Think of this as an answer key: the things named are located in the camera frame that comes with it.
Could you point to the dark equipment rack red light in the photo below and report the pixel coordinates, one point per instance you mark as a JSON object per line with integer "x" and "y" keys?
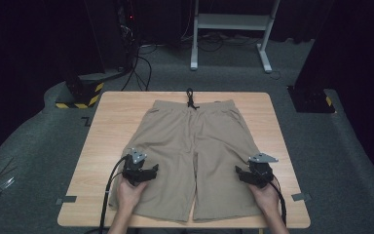
{"x": 126, "y": 32}

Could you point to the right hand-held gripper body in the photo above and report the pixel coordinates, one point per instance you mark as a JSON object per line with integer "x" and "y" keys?
{"x": 261, "y": 174}

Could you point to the black yellow striped stand base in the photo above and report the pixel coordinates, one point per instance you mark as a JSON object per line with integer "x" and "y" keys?
{"x": 81, "y": 96}

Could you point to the khaki shorts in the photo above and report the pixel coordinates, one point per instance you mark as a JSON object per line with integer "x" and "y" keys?
{"x": 207, "y": 146}

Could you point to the person's right hand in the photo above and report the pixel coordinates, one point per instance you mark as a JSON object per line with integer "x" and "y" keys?
{"x": 269, "y": 198}

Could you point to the grey tape piece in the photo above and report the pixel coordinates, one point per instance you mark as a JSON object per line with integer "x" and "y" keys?
{"x": 301, "y": 196}
{"x": 67, "y": 199}

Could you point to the white metal stand frame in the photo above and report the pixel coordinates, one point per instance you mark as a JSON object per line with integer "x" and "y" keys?
{"x": 233, "y": 22}

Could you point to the person's left hand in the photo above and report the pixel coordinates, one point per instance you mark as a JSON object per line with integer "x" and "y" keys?
{"x": 130, "y": 196}

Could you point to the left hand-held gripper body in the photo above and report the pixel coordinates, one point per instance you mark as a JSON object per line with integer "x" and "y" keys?
{"x": 135, "y": 172}

